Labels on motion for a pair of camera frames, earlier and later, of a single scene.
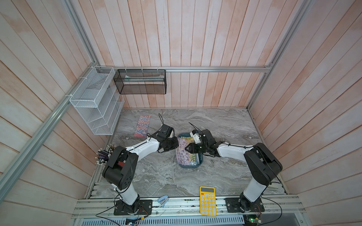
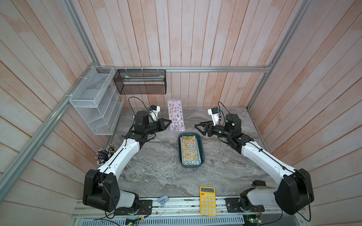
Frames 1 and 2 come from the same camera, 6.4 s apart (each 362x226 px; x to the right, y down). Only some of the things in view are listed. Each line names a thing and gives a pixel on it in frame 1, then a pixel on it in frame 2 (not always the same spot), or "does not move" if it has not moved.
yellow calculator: [207, 201] does not move
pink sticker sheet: [183, 157] to [176, 115]
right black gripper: [192, 148] to [209, 128]
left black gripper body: [171, 144] to [152, 127]
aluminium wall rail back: [183, 68] does not move
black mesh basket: [141, 81] does not move
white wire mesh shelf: [98, 101] does not move
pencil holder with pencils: [103, 154] does not move
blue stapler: [163, 200] does not move
